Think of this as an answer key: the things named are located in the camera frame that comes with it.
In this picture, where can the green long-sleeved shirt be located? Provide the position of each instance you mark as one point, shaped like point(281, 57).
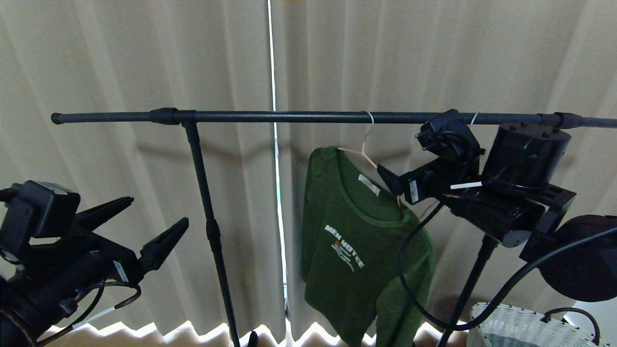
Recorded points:
point(347, 226)

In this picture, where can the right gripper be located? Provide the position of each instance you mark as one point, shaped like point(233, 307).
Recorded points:
point(443, 180)

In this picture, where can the white laundry basket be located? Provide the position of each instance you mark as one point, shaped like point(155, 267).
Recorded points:
point(511, 327)

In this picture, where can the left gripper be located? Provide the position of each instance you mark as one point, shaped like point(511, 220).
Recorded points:
point(82, 272)

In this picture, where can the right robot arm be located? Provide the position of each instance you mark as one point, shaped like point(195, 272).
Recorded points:
point(525, 154)

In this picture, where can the pink clothes hanger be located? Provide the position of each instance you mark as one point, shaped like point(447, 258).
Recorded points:
point(474, 118)
point(370, 120)

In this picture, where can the black clothes rack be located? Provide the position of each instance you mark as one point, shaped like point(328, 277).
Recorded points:
point(289, 116)

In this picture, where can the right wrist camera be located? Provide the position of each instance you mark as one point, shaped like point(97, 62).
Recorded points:
point(448, 137)

